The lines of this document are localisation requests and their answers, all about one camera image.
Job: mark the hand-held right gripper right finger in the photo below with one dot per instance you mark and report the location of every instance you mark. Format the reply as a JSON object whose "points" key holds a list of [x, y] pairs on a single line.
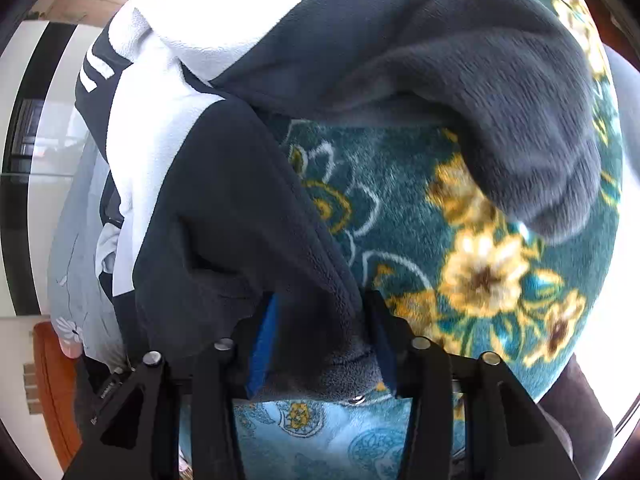
{"points": [[386, 347]]}

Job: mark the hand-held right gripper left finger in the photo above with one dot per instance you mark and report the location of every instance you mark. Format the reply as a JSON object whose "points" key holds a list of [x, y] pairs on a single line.
{"points": [[262, 345]]}

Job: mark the navy and white fleece jacket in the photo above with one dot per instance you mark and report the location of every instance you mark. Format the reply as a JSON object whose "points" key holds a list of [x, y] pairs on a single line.
{"points": [[310, 110]]}

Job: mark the dark cushion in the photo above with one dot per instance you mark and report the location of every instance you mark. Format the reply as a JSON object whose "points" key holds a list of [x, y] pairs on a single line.
{"points": [[580, 410]]}

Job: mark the teal floral blanket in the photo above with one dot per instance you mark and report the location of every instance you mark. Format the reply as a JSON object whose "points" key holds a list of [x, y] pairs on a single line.
{"points": [[450, 260]]}

